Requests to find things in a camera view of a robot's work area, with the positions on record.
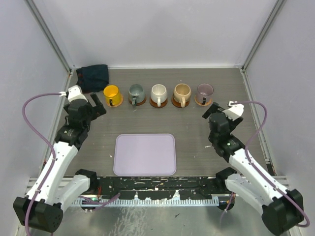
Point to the yellow transparent mug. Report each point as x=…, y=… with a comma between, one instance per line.
x=112, y=94

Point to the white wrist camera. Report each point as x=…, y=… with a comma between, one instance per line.
x=73, y=93
x=234, y=110

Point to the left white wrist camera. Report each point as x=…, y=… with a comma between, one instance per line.
x=73, y=93

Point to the grey-green ceramic mug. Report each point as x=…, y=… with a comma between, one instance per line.
x=136, y=90

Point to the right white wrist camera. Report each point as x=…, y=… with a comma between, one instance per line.
x=234, y=110

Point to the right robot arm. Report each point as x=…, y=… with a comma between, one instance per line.
x=280, y=208

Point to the beige ceramic mug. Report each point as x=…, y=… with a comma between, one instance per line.
x=182, y=93

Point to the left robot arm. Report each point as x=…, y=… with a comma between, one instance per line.
x=43, y=206

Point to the brown wooden coaster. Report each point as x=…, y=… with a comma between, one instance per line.
x=178, y=104
x=155, y=105
x=136, y=102

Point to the lavender plastic tray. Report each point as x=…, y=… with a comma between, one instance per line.
x=145, y=155

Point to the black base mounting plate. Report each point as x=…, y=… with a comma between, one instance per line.
x=158, y=188

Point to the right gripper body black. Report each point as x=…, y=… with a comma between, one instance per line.
x=234, y=124

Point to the woven rattan coaster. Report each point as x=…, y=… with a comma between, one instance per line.
x=119, y=104
x=202, y=101

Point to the slotted cable duct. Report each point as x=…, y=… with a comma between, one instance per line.
x=176, y=202

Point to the purple transparent mug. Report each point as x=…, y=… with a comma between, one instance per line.
x=205, y=90

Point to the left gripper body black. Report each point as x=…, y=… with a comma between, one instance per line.
x=91, y=116

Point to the white ceramic mug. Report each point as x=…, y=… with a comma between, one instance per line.
x=159, y=93

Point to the dark blue folded cloth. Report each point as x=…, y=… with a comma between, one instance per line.
x=93, y=78

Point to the aluminium front rail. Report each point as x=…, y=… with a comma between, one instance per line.
x=65, y=180

